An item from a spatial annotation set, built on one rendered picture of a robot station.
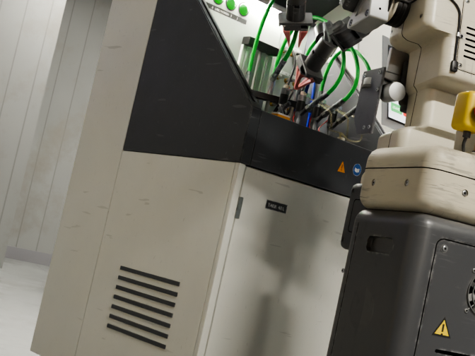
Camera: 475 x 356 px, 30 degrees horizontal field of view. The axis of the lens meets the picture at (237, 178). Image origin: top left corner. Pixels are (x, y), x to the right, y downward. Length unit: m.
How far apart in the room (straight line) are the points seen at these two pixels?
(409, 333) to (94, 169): 1.67
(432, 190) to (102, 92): 1.72
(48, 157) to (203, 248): 6.65
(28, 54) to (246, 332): 5.32
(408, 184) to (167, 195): 1.18
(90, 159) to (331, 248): 0.88
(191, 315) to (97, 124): 0.87
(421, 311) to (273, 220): 1.04
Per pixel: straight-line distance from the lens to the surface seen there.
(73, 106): 9.12
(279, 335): 2.63
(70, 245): 3.03
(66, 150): 9.09
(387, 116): 3.27
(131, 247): 2.74
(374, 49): 3.30
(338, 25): 2.73
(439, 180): 1.57
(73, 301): 2.96
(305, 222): 2.63
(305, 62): 2.80
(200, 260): 2.47
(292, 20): 2.67
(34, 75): 7.56
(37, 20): 7.63
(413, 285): 1.56
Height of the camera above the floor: 0.55
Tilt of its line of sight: 5 degrees up
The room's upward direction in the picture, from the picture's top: 12 degrees clockwise
